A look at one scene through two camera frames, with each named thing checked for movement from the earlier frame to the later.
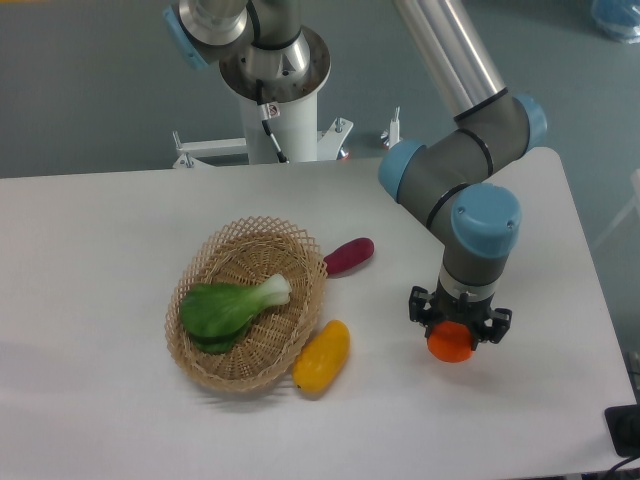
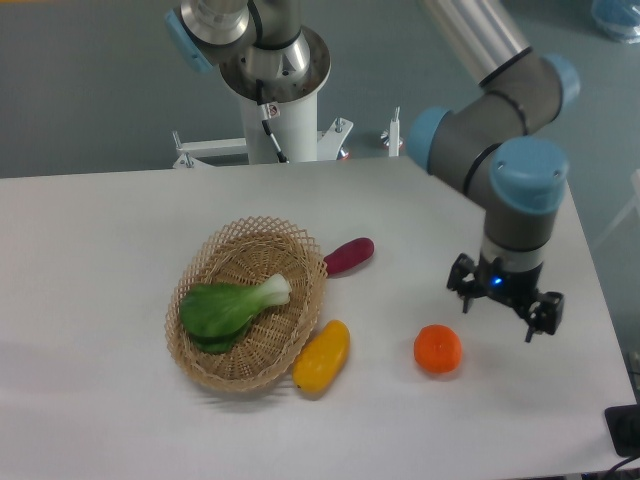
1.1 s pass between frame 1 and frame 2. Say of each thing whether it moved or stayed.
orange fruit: moved
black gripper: moved
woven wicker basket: stayed
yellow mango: stayed
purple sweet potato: stayed
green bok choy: stayed
